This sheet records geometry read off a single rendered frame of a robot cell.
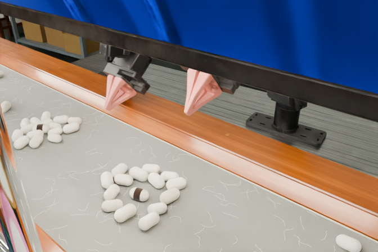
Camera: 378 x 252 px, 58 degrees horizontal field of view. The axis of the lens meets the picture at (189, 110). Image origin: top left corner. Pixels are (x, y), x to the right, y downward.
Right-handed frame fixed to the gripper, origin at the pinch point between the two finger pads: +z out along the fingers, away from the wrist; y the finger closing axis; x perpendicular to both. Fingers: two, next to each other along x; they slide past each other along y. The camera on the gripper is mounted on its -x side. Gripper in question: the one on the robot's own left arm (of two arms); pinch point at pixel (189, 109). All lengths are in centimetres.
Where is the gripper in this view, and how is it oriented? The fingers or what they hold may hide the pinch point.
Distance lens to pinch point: 60.2
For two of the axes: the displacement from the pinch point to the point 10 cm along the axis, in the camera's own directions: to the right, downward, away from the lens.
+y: 7.7, 2.9, -5.6
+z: -4.8, 8.5, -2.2
